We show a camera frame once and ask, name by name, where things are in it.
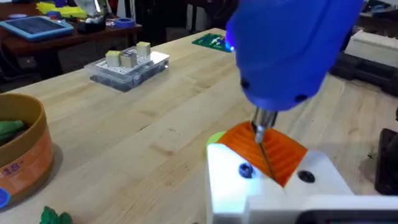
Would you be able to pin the white orange left gripper left finger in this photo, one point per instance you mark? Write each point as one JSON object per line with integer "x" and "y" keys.
{"x": 227, "y": 183}

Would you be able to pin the blue tape roll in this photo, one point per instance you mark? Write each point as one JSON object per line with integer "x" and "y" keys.
{"x": 124, "y": 22}

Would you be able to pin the white box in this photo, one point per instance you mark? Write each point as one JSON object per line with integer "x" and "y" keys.
{"x": 373, "y": 46}

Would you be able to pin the green vegetable toy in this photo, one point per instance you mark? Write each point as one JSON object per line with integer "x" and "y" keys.
{"x": 53, "y": 217}

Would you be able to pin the blue framed tablet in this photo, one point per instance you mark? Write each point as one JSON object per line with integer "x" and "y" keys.
{"x": 35, "y": 27}

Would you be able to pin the green board with blocks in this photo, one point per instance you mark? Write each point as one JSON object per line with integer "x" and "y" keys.
{"x": 211, "y": 42}

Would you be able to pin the white orange left gripper right finger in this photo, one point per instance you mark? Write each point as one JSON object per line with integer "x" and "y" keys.
{"x": 317, "y": 174}

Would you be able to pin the blue electric screwdriver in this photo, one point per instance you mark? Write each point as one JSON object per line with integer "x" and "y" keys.
{"x": 289, "y": 46}

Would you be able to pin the black case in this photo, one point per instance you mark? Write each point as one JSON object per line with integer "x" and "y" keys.
{"x": 363, "y": 74}

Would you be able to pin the orange round toy tub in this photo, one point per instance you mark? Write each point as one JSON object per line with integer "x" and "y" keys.
{"x": 28, "y": 155}

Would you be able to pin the brown side table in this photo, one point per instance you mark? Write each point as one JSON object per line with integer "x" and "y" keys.
{"x": 77, "y": 39}

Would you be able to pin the yellow plastic heap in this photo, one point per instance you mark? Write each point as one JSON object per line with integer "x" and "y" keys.
{"x": 66, "y": 11}

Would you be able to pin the clear box with blocks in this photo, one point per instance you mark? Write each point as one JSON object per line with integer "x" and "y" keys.
{"x": 127, "y": 70}

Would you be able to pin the black block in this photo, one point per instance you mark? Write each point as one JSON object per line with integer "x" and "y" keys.
{"x": 387, "y": 161}

